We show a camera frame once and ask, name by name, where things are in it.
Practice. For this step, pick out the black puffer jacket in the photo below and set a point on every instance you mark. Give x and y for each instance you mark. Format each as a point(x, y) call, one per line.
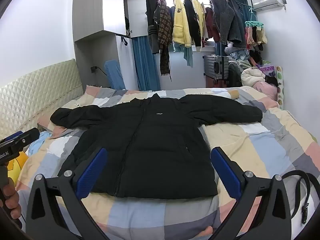
point(150, 155)

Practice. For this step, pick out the pink cloth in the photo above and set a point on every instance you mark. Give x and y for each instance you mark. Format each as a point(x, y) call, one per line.
point(266, 88)

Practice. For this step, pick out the grey knitted sweater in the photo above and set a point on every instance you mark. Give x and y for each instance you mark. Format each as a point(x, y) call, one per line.
point(223, 17)

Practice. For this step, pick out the yellow fleece jacket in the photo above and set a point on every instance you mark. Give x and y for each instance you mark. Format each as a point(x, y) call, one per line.
point(180, 25)

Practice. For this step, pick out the cream quilted headboard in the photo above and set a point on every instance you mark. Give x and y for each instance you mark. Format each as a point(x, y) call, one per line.
point(37, 92)

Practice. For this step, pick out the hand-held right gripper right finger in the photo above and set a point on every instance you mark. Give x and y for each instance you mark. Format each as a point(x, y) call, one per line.
point(225, 172)

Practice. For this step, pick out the blue curtain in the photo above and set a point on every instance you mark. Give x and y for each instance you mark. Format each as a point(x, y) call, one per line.
point(145, 65)

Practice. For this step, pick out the blue striped folded board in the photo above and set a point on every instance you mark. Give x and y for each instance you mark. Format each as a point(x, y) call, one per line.
point(113, 75)

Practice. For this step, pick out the black hanging garment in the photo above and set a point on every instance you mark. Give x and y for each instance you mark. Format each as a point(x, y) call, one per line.
point(193, 25)

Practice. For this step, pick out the black belt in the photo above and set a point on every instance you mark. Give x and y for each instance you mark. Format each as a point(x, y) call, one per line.
point(306, 192)

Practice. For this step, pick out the teal hanging cloth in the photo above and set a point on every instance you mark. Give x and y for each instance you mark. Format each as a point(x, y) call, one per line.
point(188, 56)

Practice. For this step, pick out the white fluffy garment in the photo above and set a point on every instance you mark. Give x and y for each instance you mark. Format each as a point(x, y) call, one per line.
point(252, 76)

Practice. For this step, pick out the pastel patchwork blanket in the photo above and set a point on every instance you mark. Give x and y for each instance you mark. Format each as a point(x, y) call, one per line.
point(262, 155)

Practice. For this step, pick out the black wall charger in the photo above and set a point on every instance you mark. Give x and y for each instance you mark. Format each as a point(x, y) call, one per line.
point(93, 69)

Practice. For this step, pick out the grey white wardrobe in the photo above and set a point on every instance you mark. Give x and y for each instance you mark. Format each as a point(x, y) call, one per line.
point(100, 5)

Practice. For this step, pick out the person's left hand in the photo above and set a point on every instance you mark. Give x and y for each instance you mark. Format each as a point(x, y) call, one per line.
point(11, 200)

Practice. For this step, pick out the brown plaid hanging coat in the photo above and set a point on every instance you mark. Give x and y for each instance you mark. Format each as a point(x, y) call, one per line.
point(164, 30)

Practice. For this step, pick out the dark denim hanging garment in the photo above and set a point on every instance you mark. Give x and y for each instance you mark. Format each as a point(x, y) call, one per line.
point(238, 30)

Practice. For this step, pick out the yellow plush toy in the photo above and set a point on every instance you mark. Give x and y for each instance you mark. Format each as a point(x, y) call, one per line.
point(17, 165)

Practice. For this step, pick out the white roll with brown ends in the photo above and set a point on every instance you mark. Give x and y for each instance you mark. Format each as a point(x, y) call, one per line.
point(233, 93)

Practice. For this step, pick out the pale yellow hanging shirt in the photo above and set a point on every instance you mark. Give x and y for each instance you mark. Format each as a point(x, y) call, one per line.
point(199, 12)

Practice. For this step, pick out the silver suitcase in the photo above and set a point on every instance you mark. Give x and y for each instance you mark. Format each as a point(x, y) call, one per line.
point(212, 67)

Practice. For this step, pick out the green sock hanger with socks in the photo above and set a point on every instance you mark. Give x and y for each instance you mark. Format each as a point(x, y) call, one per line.
point(255, 33)

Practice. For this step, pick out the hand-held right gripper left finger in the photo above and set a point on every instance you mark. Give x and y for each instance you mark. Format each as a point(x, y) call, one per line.
point(92, 173)

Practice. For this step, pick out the dark red hanging garment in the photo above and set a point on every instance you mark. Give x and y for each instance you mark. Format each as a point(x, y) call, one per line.
point(212, 25)

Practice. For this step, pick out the dark red suitcase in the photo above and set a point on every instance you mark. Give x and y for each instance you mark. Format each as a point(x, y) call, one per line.
point(221, 83)

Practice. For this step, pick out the pile of mixed clothes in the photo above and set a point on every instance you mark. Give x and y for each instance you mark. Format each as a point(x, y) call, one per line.
point(236, 57)

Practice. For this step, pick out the black hanging coat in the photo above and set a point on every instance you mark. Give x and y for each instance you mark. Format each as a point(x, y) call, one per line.
point(151, 17)

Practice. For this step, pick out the light blue cloth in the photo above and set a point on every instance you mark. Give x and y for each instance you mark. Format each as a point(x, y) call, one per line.
point(40, 142)

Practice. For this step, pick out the fruit print cloth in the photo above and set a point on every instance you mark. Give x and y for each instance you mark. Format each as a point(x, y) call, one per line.
point(279, 85)

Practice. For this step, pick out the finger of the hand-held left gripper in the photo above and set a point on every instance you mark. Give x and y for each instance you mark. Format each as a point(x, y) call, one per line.
point(27, 137)

